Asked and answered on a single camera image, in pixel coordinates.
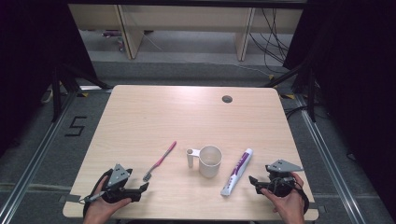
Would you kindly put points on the black metal stand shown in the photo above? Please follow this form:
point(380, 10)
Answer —
point(311, 93)
point(56, 93)

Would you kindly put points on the dark curtain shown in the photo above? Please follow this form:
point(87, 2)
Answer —
point(358, 77)
point(31, 62)

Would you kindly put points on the pink toothbrush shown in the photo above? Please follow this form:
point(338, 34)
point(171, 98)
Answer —
point(162, 159)

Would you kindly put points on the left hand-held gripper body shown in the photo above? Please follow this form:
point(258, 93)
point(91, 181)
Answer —
point(118, 175)

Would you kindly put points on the aluminium floor rail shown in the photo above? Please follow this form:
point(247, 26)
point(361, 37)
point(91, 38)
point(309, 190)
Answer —
point(330, 161)
point(34, 155)

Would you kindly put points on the person's right hand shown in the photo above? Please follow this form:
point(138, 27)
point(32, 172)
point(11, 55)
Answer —
point(292, 207)

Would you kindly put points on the white and purple toothpaste tube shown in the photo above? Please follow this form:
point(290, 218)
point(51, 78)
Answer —
point(238, 171)

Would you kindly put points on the light wooden desk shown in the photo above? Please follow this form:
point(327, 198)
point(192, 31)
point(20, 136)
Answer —
point(186, 15)

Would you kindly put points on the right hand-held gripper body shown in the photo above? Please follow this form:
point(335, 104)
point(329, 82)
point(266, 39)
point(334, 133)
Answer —
point(281, 183)

